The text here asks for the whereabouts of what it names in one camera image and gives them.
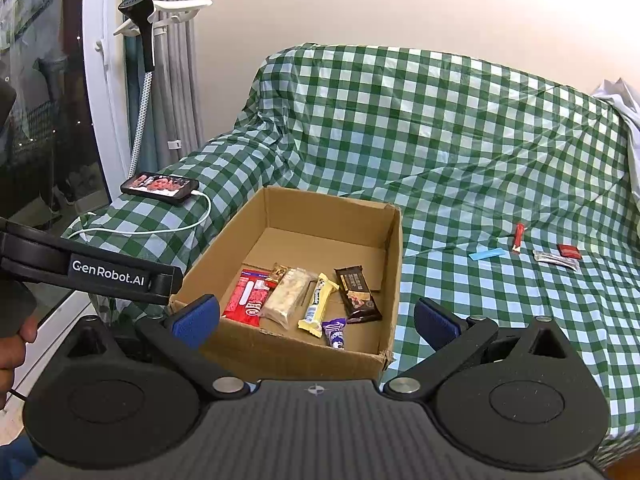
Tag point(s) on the person's left hand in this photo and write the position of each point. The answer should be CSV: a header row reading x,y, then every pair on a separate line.
x,y
12,354

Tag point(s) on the black smartphone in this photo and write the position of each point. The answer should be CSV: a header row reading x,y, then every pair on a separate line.
x,y
166,188

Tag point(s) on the purple cow candy packet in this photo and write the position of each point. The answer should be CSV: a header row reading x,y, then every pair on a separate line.
x,y
334,332

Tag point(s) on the large red snack packet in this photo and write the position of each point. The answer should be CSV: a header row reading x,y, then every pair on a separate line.
x,y
249,296

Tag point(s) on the small red square packet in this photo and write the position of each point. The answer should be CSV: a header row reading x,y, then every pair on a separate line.
x,y
569,251

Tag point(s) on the silver stick sachet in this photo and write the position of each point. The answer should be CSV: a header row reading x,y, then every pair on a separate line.
x,y
556,260

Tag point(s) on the grey curtain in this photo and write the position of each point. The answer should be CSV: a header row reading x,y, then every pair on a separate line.
x,y
175,109

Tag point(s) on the blue stick sachet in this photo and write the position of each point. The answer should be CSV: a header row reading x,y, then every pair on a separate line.
x,y
486,254

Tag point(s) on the white door frame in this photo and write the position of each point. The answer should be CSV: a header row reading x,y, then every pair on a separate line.
x,y
105,69

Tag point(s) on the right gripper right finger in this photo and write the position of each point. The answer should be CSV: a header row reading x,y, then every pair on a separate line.
x,y
457,343

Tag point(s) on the dark brown cracker packet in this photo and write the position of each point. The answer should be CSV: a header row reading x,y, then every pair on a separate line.
x,y
357,297

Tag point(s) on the garment steamer head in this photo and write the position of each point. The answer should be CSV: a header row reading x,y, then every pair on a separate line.
x,y
137,14

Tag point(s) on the yellow snack bar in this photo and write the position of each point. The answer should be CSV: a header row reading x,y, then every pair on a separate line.
x,y
311,322

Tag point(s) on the white steamer stand hanger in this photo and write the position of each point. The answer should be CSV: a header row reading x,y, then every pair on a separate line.
x,y
165,13

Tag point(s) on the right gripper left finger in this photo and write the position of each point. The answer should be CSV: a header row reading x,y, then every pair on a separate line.
x,y
177,339

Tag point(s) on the green checkered sofa cover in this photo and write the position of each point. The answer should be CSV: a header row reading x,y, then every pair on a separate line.
x,y
465,149

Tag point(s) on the white patterned cloth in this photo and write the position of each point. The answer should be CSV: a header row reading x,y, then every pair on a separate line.
x,y
625,100

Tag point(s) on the red stick sachet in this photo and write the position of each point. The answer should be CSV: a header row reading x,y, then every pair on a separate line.
x,y
518,237

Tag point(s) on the rice cracker bar clear wrapper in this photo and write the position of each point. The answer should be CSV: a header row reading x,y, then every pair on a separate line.
x,y
288,296

